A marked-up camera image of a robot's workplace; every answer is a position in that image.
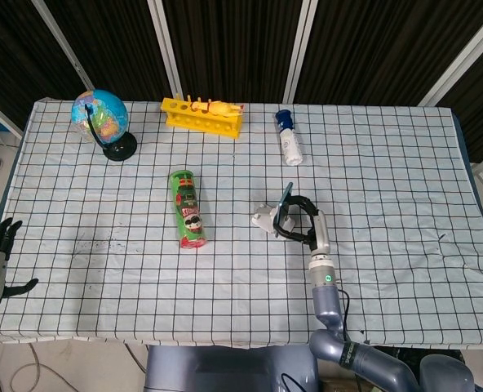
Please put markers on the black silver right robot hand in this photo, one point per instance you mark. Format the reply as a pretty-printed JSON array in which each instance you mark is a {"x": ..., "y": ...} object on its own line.
[{"x": 321, "y": 230}]

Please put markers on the yellow rubber chicken toy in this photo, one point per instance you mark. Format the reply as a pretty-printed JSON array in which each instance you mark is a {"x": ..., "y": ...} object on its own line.
[{"x": 219, "y": 108}]

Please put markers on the black smartphone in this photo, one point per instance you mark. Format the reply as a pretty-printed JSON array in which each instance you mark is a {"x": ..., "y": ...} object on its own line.
[{"x": 283, "y": 208}]

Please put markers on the small desk globe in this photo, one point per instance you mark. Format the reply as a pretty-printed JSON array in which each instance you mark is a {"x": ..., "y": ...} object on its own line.
[{"x": 98, "y": 116}]

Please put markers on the white bottle blue cap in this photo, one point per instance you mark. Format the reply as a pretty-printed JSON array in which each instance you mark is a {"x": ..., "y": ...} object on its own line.
[{"x": 289, "y": 141}]

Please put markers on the yellow test tube rack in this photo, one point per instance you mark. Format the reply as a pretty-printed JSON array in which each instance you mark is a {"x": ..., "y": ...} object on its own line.
[{"x": 202, "y": 122}]

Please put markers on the green Pringles can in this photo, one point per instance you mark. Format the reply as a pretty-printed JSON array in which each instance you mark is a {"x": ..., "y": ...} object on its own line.
[{"x": 188, "y": 208}]

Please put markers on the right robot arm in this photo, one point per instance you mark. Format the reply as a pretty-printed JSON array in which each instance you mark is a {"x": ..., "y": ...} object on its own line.
[{"x": 327, "y": 306}]

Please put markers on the brown cardboard box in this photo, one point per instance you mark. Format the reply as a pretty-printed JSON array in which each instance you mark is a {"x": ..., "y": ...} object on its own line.
[{"x": 335, "y": 386}]

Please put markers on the checkered light blue tablecloth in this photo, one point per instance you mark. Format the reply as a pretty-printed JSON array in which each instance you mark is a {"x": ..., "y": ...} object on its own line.
[{"x": 164, "y": 294}]

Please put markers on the grey-blue robot torso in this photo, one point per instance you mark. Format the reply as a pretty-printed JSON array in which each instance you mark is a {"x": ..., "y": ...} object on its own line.
[{"x": 229, "y": 369}]

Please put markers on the white phone stand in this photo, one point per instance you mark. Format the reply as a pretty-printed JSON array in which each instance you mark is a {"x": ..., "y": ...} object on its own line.
[{"x": 264, "y": 218}]

